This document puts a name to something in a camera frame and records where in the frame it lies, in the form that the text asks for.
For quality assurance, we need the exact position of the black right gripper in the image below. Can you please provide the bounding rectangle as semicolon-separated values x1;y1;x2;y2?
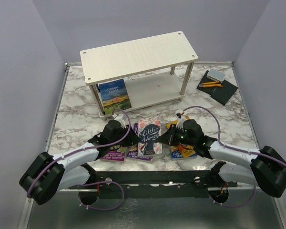
156;123;196;146

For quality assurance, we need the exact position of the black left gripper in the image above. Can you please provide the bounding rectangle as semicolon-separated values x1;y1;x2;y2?
110;125;142;147

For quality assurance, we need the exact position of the yellow 130-Storey Treehouse book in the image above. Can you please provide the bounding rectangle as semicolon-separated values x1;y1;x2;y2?
165;120;198;159

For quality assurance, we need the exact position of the Little Women book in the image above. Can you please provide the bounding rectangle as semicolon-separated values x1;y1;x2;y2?
138;116;162;156

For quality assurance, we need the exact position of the Animal Farm book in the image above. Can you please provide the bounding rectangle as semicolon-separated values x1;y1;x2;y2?
99;79;132;115

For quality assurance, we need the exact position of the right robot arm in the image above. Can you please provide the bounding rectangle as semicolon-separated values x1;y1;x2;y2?
156;119;286;198

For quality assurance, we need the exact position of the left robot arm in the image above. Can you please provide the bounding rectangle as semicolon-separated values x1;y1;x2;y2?
19;120;140;205

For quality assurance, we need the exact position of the blue treehouse book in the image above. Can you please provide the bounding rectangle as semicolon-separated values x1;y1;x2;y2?
170;146;197;159

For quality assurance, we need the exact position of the purple green treehouse book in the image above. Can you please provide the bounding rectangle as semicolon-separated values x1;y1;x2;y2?
101;145;127;162

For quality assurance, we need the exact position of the purple 52-Storey Treehouse book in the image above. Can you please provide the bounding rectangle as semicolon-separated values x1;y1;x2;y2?
127;123;153;161

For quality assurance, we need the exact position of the large black mat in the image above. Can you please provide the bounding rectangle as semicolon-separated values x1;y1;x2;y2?
196;70;239;97

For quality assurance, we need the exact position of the small black mat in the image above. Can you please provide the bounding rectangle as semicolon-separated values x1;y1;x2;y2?
211;87;238;105

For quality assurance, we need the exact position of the white two-tier shelf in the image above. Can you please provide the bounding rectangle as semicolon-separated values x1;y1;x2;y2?
80;31;198;118

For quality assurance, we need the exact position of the grey white box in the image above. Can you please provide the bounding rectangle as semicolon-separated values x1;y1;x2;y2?
207;69;226;82

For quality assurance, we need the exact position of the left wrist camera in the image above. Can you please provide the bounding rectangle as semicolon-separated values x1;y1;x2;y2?
112;113;127;128

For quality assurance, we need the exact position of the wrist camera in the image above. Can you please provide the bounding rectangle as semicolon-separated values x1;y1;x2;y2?
112;113;127;128
175;110;190;128

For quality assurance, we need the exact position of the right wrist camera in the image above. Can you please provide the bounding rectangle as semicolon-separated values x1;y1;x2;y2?
175;110;190;128

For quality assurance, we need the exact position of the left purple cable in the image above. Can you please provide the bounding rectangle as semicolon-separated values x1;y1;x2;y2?
26;108;132;212

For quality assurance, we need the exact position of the purple cable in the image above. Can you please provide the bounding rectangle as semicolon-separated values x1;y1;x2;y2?
26;108;132;212
181;106;286;208

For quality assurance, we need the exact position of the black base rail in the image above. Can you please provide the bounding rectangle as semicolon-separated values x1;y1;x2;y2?
69;167;239;200

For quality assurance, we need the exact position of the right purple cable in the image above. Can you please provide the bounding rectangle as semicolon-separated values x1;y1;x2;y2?
181;106;286;208

